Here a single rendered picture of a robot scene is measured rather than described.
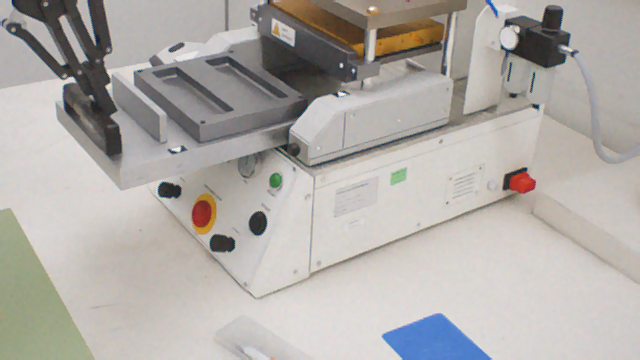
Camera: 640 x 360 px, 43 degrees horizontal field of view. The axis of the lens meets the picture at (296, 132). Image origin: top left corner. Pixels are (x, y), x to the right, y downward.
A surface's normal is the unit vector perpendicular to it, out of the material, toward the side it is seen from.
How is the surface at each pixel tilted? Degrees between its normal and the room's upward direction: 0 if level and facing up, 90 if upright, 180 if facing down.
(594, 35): 90
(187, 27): 90
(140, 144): 0
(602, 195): 0
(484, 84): 90
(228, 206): 65
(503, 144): 90
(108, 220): 0
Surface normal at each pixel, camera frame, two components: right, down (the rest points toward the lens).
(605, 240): -0.85, 0.21
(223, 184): -0.73, -0.17
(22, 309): 0.00, -0.89
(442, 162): 0.56, 0.40
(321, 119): -0.51, -0.52
